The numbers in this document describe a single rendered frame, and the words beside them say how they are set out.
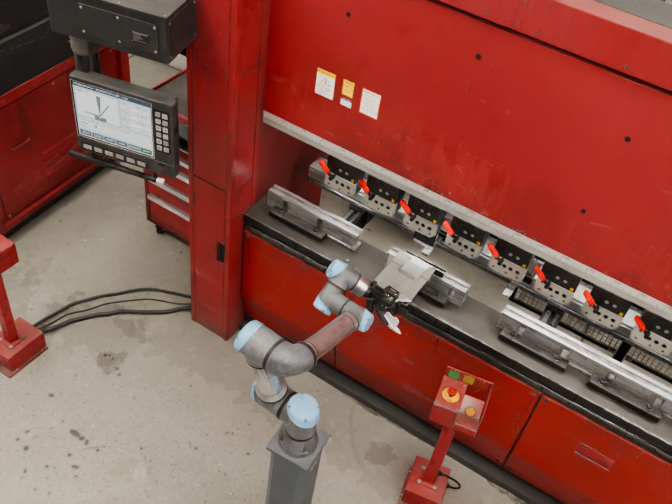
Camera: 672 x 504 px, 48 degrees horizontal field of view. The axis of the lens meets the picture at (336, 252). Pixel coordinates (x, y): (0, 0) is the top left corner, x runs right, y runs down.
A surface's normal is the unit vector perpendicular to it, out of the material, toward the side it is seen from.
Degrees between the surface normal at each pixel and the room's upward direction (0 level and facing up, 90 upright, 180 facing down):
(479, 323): 0
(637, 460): 90
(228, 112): 90
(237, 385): 0
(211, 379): 0
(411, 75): 90
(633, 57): 90
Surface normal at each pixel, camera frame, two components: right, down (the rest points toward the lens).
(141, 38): -0.32, 0.63
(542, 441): -0.53, 0.55
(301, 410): 0.22, -0.64
